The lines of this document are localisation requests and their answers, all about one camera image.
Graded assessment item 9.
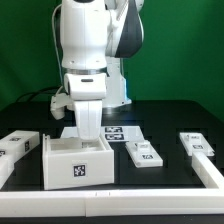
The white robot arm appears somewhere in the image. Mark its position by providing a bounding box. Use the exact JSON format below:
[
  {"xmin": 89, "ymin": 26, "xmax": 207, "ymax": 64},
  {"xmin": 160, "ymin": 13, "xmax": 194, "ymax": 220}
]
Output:
[{"xmin": 60, "ymin": 0, "xmax": 144, "ymax": 142}]

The white cabinet door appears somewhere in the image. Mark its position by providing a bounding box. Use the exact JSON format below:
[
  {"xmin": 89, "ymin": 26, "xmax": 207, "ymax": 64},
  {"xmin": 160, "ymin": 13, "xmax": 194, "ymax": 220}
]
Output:
[
  {"xmin": 126, "ymin": 140, "xmax": 163, "ymax": 168},
  {"xmin": 179, "ymin": 132, "xmax": 214, "ymax": 156}
]

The black cable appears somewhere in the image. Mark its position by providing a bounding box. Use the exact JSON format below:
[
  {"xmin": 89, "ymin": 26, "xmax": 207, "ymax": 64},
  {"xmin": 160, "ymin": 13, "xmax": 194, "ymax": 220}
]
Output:
[{"xmin": 15, "ymin": 86, "xmax": 63, "ymax": 103}]

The white cable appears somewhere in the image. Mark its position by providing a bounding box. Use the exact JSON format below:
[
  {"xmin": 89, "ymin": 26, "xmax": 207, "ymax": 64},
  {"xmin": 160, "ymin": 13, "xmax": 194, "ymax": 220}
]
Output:
[{"xmin": 51, "ymin": 3, "xmax": 66, "ymax": 88}]

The white cabinet body box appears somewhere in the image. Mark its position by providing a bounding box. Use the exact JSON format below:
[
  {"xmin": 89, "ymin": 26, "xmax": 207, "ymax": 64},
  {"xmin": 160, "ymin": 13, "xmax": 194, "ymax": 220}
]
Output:
[{"xmin": 42, "ymin": 135, "xmax": 114, "ymax": 190}]

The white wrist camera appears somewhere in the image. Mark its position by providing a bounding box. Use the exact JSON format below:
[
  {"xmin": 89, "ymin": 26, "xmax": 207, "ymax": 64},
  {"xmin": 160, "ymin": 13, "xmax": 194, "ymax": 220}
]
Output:
[{"xmin": 50, "ymin": 93, "xmax": 73, "ymax": 120}]

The white marker base sheet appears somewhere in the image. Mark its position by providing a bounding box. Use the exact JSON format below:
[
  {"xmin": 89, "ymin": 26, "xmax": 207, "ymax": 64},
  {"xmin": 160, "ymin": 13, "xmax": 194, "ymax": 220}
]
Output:
[{"xmin": 61, "ymin": 126, "xmax": 144, "ymax": 142}]

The white frame rail fence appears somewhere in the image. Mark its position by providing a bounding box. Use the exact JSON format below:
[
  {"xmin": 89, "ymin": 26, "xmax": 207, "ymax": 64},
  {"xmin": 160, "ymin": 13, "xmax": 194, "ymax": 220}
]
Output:
[{"xmin": 0, "ymin": 153, "xmax": 224, "ymax": 218}]

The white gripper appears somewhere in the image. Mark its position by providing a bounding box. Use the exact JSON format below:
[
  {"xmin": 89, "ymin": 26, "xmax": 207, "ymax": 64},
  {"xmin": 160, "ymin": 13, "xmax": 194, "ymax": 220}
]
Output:
[{"xmin": 64, "ymin": 73, "xmax": 106, "ymax": 140}]

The white block with markers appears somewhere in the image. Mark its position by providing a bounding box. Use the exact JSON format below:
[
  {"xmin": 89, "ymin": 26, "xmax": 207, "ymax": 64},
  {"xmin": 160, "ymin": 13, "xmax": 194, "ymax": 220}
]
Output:
[{"xmin": 0, "ymin": 130, "xmax": 40, "ymax": 160}]

